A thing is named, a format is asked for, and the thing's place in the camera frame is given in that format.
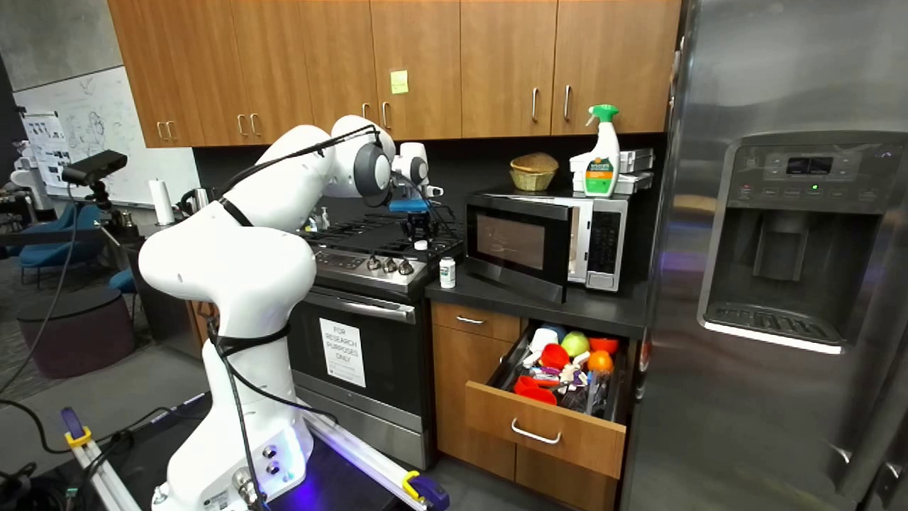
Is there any green toy ball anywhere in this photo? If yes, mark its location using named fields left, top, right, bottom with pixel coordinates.
left=558, top=330, right=592, bottom=361

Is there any white paper notice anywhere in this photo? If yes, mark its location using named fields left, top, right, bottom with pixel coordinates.
left=314, top=316, right=372, bottom=391

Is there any narrow wooden drawer panel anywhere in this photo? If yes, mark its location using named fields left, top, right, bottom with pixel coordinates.
left=427, top=302, right=524, bottom=350

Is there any stainless gas stove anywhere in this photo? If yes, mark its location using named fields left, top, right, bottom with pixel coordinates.
left=287, top=208, right=467, bottom=475

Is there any white plastic toy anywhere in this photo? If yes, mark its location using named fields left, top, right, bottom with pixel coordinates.
left=518, top=324, right=568, bottom=370

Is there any wall whiteboard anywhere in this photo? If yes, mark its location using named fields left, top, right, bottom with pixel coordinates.
left=11, top=62, right=203, bottom=209

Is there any blue chair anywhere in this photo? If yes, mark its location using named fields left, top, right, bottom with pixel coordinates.
left=13, top=202, right=111, bottom=286

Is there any wicker basket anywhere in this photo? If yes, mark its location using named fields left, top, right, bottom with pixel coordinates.
left=505, top=150, right=565, bottom=195

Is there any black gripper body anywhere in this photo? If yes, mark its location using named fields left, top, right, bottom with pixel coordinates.
left=389, top=181, right=440, bottom=231

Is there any red toy ball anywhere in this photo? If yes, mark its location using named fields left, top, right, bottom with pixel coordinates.
left=536, top=340, right=572, bottom=374

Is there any white cylindrical post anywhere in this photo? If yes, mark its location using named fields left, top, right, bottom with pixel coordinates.
left=145, top=175, right=177, bottom=231

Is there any purple yellow clamp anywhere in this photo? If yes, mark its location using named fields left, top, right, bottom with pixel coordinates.
left=57, top=404, right=98, bottom=458
left=400, top=465, right=454, bottom=511

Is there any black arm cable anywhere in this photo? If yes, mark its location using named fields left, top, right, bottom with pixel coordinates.
left=216, top=126, right=383, bottom=208

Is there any dark round ottoman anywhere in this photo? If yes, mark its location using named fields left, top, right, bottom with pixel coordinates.
left=13, top=286, right=142, bottom=383

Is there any orange toy ball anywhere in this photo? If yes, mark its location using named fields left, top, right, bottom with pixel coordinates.
left=583, top=346, right=617, bottom=381

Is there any stainless steel microwave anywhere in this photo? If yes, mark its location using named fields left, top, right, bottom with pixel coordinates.
left=461, top=187, right=657, bottom=309

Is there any wooden kitchen drawer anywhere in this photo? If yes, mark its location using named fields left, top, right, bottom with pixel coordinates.
left=458, top=322, right=639, bottom=482

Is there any stainless steel refrigerator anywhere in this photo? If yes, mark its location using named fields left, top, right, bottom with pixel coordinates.
left=616, top=0, right=908, bottom=511

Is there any wooden wall cabinet door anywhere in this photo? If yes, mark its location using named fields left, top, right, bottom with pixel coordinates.
left=104, top=0, right=169, bottom=150
left=244, top=0, right=378, bottom=147
left=368, top=0, right=464, bottom=146
left=162, top=0, right=251, bottom=150
left=458, top=0, right=558, bottom=141
left=549, top=0, right=684, bottom=139

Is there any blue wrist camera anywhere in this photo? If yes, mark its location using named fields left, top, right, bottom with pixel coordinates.
left=386, top=192, right=433, bottom=219

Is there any red plastic toy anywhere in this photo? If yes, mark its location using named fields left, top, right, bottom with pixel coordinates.
left=509, top=373, right=562, bottom=410

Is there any white robot cart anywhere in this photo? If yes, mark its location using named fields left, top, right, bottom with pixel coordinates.
left=54, top=395, right=454, bottom=511

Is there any black tripod camera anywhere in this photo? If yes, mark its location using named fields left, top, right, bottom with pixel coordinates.
left=58, top=147, right=129, bottom=191

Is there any wooden base cabinet door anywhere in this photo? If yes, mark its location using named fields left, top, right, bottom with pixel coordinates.
left=427, top=330, right=518, bottom=482

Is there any white spray bottle green trigger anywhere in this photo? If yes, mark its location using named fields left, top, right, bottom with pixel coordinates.
left=568, top=102, right=624, bottom=202

